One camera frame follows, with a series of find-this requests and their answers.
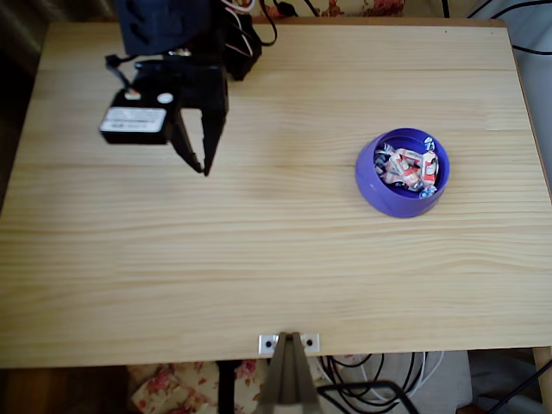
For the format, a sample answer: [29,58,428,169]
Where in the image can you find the purple plastic bowl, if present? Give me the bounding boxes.
[354,127,452,219]

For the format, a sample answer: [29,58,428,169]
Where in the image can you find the floral cloth behind table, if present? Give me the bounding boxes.
[254,0,407,19]

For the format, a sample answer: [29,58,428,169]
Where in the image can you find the floral cloth under table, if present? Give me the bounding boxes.
[127,361,331,414]

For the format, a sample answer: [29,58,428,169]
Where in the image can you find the wooden table leg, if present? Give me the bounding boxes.
[532,346,552,414]

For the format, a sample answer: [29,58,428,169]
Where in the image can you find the red white servo wires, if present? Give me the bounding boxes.
[222,0,256,58]

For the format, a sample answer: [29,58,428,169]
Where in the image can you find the black cable behind arm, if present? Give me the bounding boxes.
[257,0,299,48]

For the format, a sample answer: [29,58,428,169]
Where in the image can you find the silver metal bracket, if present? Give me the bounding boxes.
[257,332,321,355]

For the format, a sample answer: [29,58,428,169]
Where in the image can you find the black post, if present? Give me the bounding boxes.
[216,360,237,414]

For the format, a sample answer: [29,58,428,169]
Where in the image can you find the beige camera stand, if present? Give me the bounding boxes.
[254,330,323,414]

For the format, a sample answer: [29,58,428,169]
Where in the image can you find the black looped cable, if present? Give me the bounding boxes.
[321,352,429,407]

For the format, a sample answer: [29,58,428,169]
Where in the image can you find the white cable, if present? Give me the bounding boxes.
[317,350,446,403]

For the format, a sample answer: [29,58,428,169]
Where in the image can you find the black cable beside table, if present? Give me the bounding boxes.
[510,41,552,56]

